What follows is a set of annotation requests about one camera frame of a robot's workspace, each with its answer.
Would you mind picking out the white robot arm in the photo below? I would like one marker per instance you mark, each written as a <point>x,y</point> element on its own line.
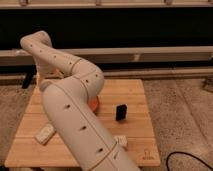
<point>66,104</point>

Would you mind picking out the orange ceramic bowl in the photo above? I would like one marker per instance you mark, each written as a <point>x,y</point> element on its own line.
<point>94,104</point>

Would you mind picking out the wooden table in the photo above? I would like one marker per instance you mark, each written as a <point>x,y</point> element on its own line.
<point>137,127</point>

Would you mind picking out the small black box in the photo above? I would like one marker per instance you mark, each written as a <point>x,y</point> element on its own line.
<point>121,111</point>

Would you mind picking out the clear plastic bottle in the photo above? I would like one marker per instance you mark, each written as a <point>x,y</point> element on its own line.
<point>121,140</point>

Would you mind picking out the long metal rail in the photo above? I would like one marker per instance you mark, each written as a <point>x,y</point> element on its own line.
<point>18,57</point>

